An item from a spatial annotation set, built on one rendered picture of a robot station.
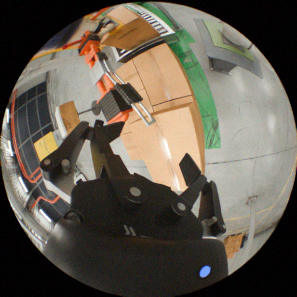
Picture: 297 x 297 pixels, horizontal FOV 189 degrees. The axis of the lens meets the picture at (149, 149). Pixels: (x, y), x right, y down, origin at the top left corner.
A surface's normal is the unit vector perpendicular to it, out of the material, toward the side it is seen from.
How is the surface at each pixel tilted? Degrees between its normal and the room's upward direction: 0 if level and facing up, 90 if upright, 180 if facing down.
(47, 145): 90
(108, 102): 0
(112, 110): 0
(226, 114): 0
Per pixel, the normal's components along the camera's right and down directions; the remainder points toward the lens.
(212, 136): -0.46, 0.49
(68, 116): 0.82, -0.07
